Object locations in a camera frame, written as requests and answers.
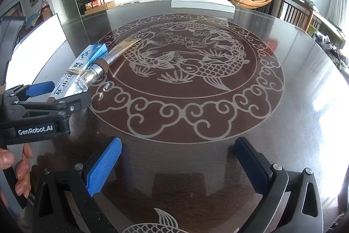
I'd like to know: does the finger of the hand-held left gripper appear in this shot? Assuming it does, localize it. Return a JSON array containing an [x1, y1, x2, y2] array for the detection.
[[4, 81, 55, 103], [16, 90, 92, 117]]

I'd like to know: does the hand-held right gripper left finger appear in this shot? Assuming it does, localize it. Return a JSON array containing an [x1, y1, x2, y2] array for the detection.
[[32, 137, 123, 233]]

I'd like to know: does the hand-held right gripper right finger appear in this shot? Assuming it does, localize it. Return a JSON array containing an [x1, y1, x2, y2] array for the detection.
[[234, 136, 324, 233]]

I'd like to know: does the blue and white carton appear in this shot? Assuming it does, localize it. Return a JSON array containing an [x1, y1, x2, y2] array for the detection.
[[50, 43, 109, 102]]

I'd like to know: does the person's left hand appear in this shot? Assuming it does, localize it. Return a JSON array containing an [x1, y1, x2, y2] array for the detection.
[[0, 143, 34, 198]]

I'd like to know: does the clear glass bottle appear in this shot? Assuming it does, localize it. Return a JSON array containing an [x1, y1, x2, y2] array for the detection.
[[76, 64, 106, 92]]

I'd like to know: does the white flat panel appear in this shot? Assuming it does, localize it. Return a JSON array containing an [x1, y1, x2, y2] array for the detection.
[[7, 13, 67, 86]]

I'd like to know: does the silver toothpaste tube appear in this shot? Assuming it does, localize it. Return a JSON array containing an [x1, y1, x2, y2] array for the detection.
[[94, 39, 142, 74]]

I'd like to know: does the cardboard box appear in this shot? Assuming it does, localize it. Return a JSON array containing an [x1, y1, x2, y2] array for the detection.
[[84, 0, 116, 17]]

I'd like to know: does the cluttered wooden side table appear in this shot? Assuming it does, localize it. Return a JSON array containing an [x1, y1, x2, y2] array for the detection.
[[305, 0, 349, 70]]

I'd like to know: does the dark wooden chair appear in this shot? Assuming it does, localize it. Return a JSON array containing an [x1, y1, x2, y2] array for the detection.
[[281, 0, 314, 32]]

